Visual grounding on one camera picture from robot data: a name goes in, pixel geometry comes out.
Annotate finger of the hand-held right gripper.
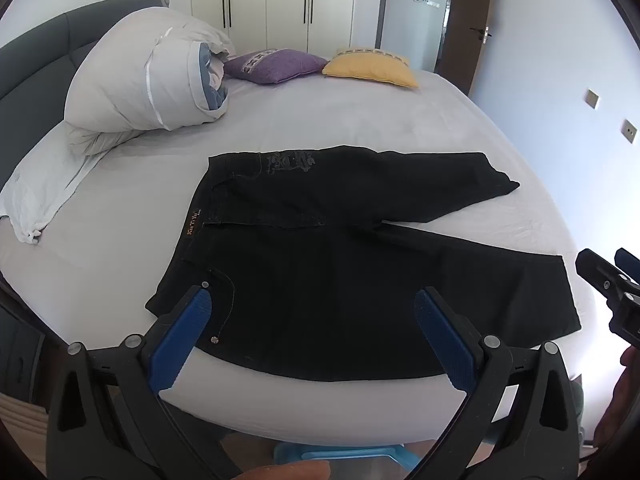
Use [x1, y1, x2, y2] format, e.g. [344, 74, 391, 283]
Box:
[614, 247, 640, 281]
[575, 248, 640, 303]

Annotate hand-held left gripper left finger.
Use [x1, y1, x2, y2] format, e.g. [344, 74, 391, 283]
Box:
[45, 282, 242, 480]

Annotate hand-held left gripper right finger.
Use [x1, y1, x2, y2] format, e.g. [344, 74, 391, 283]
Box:
[410, 287, 587, 480]

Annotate black pants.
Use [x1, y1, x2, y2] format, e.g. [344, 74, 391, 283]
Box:
[145, 145, 582, 384]

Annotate person's right hand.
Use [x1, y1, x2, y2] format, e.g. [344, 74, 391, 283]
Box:
[594, 347, 640, 445]

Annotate dark nightstand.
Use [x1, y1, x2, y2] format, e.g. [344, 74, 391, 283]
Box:
[0, 280, 49, 407]

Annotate blue plastic container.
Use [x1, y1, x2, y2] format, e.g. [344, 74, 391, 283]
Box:
[272, 439, 422, 480]

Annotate crumpled white pillowcase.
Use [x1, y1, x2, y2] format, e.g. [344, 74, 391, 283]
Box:
[0, 121, 110, 246]

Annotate bed with white sheet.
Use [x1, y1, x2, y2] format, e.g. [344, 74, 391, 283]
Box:
[0, 57, 597, 447]

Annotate brown door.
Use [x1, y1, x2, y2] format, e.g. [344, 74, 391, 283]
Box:
[433, 0, 497, 97]

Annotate rolled grey duvet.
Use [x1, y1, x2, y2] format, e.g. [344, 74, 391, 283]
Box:
[63, 8, 237, 157]

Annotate yellow cushion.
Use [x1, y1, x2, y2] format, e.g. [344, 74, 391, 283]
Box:
[321, 48, 420, 90]

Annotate purple cushion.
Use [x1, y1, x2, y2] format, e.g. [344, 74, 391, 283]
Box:
[223, 48, 329, 85]

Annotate grey padded headboard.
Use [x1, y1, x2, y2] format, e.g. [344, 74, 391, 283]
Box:
[0, 0, 170, 192]

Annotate cream wardrobe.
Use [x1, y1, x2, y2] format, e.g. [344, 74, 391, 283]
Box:
[188, 0, 387, 57]

